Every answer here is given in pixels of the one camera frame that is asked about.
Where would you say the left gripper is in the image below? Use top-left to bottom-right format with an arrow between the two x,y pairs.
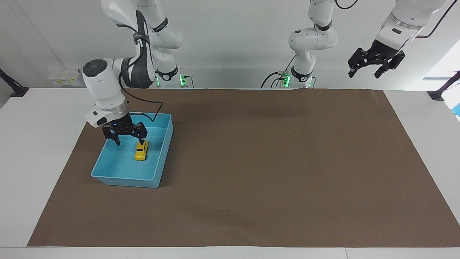
348,39 -> 406,79

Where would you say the yellow toy beetle car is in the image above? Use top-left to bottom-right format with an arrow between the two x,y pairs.
134,140 -> 150,162

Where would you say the black stand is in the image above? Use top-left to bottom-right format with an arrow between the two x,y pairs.
427,71 -> 460,101
0,68 -> 29,98

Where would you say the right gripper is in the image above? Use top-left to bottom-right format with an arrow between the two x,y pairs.
102,113 -> 148,146

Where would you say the white wall socket box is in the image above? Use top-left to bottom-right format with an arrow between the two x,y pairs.
47,68 -> 85,87

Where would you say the light blue plastic bin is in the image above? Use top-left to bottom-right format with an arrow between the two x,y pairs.
91,113 -> 174,188

